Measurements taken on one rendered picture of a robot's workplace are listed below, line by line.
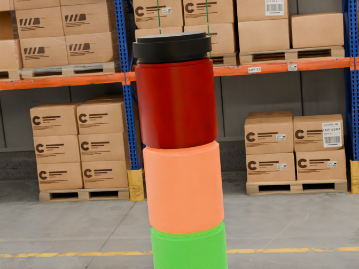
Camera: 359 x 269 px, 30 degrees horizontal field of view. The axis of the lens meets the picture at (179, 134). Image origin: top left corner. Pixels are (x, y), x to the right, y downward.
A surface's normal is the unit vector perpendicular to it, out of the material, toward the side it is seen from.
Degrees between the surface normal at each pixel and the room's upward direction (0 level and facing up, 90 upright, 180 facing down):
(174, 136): 90
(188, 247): 90
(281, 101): 90
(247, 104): 90
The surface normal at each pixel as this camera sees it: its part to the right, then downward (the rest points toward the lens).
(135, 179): -0.16, 0.20
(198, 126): 0.47, 0.13
